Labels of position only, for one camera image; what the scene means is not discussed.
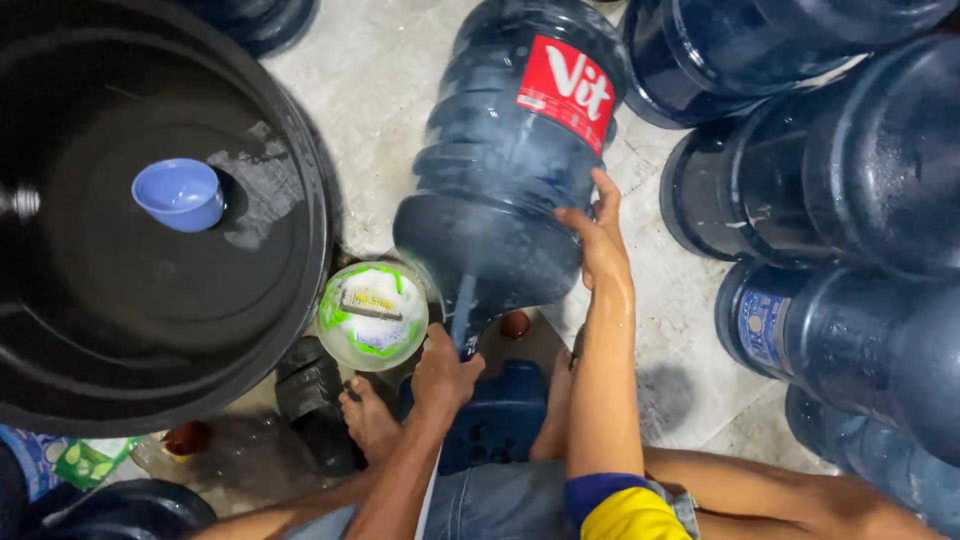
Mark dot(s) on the blue and yellow sleeve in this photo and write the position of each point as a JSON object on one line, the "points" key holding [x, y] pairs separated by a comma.
{"points": [[626, 514]]}

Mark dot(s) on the person's right hand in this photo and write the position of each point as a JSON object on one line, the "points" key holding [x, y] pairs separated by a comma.
{"points": [[607, 255]]}

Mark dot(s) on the black round basin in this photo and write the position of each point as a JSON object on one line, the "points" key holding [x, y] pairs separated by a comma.
{"points": [[127, 514]]}

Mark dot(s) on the person's left fingers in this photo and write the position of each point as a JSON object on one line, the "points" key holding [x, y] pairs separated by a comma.
{"points": [[469, 371]]}

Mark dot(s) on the person's right foot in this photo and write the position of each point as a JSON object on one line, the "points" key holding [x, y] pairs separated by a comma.
{"points": [[553, 420]]}

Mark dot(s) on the light blue water jug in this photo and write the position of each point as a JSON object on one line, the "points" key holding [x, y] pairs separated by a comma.
{"points": [[877, 465]]}

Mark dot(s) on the green white soap sachet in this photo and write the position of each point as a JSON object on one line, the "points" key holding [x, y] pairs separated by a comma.
{"points": [[375, 319]]}

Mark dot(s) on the black rubber pad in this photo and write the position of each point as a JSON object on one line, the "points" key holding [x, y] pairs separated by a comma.
{"points": [[311, 397]]}

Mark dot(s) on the blue plastic stool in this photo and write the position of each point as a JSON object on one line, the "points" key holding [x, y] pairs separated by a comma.
{"points": [[495, 420]]}

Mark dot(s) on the blue plastic dipper cup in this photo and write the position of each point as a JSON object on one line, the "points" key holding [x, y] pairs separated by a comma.
{"points": [[180, 193]]}

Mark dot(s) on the person's left leg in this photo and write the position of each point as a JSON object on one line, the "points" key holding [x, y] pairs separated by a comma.
{"points": [[300, 514]]}

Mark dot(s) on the green printed packet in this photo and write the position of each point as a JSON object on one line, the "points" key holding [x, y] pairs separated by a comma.
{"points": [[94, 461]]}

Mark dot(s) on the person's leg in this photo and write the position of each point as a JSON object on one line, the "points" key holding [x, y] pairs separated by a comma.
{"points": [[300, 514], [780, 495]]}

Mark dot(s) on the person's left hand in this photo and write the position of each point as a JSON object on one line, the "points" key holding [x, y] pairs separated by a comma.
{"points": [[439, 375]]}

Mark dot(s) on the denim shorts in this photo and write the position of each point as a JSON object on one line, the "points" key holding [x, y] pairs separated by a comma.
{"points": [[502, 502]]}

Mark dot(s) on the person's left foot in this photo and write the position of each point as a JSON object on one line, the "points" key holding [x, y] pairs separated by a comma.
{"points": [[369, 424]]}

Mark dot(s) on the blue patterned packet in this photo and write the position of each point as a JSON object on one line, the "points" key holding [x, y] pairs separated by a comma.
{"points": [[30, 457]]}

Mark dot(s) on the dark blue water jug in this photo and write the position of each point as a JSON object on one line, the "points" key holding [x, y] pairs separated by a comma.
{"points": [[255, 22], [825, 172], [735, 52]]}

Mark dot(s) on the person's right leg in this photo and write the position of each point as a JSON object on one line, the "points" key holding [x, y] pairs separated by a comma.
{"points": [[780, 495]]}

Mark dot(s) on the person's foot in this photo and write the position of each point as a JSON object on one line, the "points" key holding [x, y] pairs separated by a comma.
{"points": [[369, 424], [553, 420]]}

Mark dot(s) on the red bottle cap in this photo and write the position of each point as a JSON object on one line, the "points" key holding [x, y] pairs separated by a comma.
{"points": [[186, 439], [514, 325]]}

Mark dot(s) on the blue water jug red label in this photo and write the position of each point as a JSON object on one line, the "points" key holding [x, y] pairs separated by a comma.
{"points": [[502, 157]]}

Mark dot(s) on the large black water barrel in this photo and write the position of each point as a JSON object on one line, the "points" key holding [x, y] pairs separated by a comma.
{"points": [[135, 300]]}

